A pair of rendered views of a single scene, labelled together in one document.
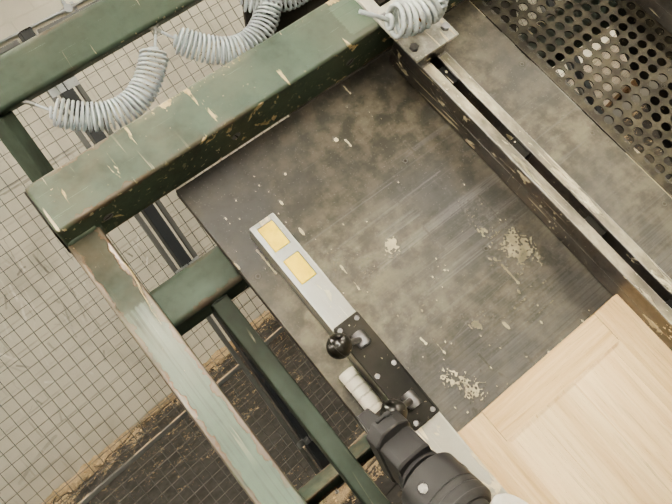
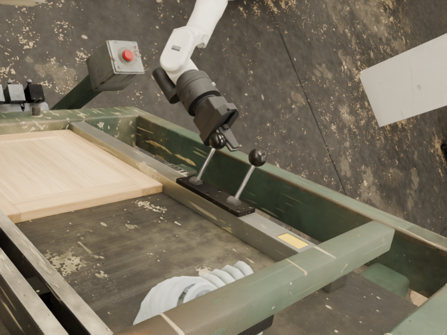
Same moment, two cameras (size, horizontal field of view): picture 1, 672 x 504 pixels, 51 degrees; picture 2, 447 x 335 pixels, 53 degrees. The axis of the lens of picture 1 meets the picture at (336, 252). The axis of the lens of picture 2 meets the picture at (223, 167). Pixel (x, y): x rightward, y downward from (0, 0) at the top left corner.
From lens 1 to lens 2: 132 cm
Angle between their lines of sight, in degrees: 92
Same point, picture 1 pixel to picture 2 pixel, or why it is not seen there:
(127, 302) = (417, 229)
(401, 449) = (221, 100)
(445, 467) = (201, 84)
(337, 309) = (253, 219)
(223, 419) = (316, 188)
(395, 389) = (206, 186)
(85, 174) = not seen: outside the picture
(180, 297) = (382, 274)
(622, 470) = (53, 167)
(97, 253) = not seen: outside the picture
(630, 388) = (20, 186)
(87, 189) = not seen: outside the picture
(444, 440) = (173, 175)
